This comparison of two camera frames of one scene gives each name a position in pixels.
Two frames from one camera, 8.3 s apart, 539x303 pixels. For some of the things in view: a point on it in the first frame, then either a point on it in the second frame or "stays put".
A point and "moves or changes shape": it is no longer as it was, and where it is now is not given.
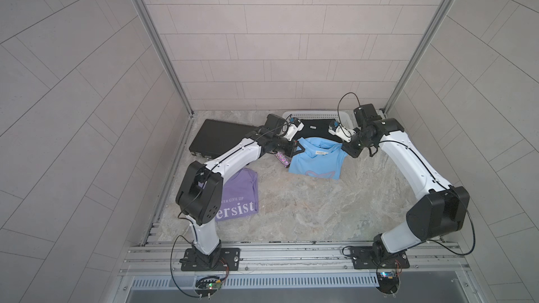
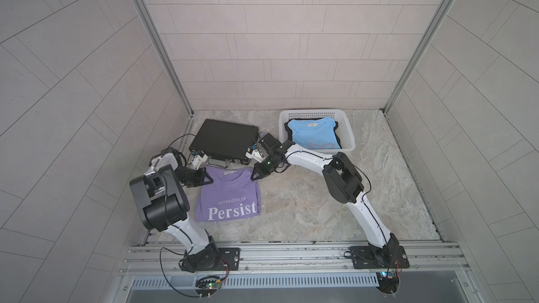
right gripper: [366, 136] to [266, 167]
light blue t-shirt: [321, 158] moves or changes shape
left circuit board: [207, 285] stays put
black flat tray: [212, 137] stays put
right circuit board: [389, 283] stays put
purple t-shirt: [240, 195] stays put
